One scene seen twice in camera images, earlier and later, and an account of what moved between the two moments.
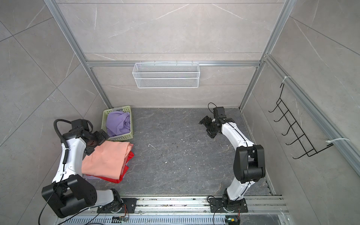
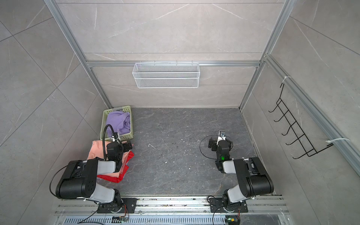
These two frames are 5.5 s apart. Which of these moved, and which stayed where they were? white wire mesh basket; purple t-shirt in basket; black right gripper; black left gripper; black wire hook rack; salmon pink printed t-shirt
Moved: black right gripper; black left gripper
Stayed: purple t-shirt in basket; salmon pink printed t-shirt; black wire hook rack; white wire mesh basket
